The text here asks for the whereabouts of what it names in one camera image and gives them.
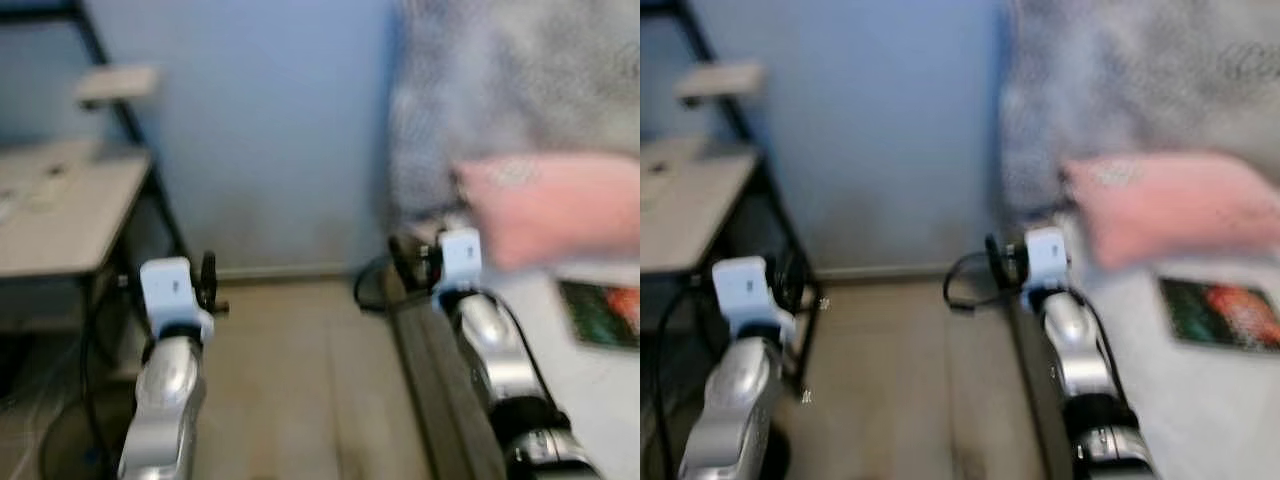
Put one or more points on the pink pillow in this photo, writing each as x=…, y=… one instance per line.
x=1170, y=205
x=560, y=205

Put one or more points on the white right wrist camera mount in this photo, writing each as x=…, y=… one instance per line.
x=1047, y=255
x=462, y=258

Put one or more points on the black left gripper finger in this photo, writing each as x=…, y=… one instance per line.
x=787, y=282
x=208, y=278

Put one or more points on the white quilted mattress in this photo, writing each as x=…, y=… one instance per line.
x=1200, y=410
x=590, y=410

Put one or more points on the small white shelf board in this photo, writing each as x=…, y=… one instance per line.
x=720, y=82
x=115, y=85

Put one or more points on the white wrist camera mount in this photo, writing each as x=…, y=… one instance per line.
x=742, y=290
x=1047, y=255
x=462, y=258
x=168, y=290

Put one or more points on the white desk with black frame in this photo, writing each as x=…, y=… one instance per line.
x=690, y=200
x=60, y=210

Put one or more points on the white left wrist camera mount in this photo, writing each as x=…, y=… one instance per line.
x=742, y=290
x=168, y=290

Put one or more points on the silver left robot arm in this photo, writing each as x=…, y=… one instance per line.
x=735, y=400
x=165, y=390

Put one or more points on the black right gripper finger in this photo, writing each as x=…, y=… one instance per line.
x=406, y=262
x=998, y=260

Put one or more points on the book with red flower cover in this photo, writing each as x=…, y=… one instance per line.
x=605, y=312
x=1220, y=312

